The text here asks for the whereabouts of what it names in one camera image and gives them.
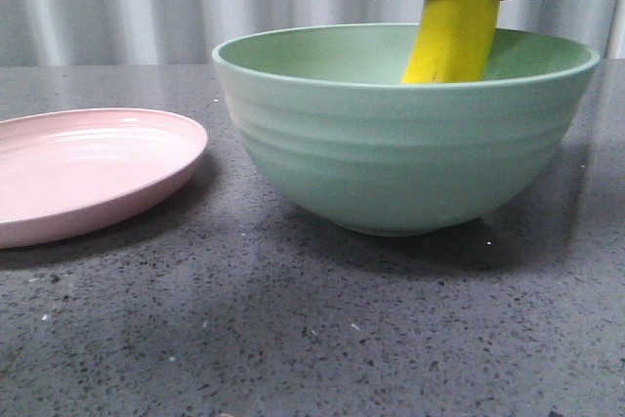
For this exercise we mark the yellow banana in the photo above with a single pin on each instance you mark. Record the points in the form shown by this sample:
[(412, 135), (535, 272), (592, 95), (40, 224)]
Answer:
[(453, 42)]

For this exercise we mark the green ribbed bowl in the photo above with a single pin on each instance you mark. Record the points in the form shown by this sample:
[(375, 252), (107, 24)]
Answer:
[(324, 116)]

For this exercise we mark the pink plate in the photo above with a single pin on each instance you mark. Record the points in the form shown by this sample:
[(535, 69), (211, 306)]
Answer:
[(67, 173)]

